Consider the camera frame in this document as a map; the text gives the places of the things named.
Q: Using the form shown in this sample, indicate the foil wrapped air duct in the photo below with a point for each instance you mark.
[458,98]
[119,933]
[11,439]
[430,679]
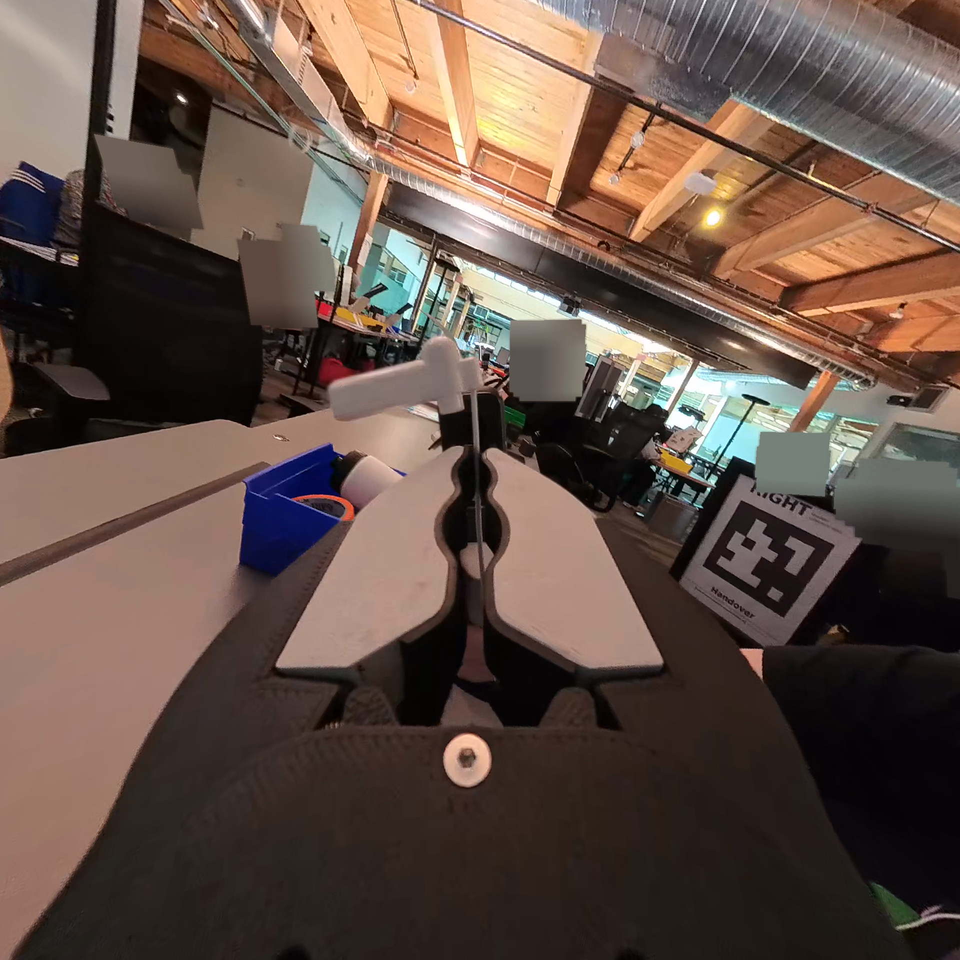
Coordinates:
[300,82]

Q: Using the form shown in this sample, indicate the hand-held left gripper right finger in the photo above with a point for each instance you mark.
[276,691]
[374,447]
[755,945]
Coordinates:
[570,585]

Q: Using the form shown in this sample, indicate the white bottle with black cap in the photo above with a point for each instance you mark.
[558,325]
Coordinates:
[371,480]

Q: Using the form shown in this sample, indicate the large silver spiral duct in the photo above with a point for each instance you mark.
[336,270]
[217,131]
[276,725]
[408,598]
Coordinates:
[787,67]

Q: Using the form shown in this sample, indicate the black floor lamp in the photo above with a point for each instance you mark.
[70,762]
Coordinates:
[754,400]

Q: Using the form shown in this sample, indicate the blue plastic bin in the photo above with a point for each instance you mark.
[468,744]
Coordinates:
[277,540]

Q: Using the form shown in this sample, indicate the black mesh office chair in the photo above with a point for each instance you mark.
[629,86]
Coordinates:
[172,337]

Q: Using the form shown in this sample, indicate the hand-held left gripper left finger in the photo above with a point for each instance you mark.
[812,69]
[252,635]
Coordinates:
[367,585]

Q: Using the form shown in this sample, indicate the white ceiling sensor box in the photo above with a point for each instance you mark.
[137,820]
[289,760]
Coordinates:
[703,184]

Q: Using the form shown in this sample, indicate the glowing ceiling light bulb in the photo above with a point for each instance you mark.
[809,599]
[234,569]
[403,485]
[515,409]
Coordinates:
[712,217]

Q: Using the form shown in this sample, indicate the orange tape roll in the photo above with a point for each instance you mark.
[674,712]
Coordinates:
[347,511]

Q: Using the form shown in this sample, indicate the person's colourful printed pants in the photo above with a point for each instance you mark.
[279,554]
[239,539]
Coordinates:
[892,904]

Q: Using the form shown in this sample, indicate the black wall vent unit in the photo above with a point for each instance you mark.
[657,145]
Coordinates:
[919,399]

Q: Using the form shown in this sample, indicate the grey metal trash can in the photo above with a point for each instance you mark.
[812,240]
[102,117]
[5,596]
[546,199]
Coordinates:
[671,517]

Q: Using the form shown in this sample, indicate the framed black white marker sign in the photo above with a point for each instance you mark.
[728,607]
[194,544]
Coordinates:
[765,555]

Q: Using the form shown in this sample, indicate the blue jacket with white stripes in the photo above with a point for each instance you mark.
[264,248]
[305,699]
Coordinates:
[30,225]

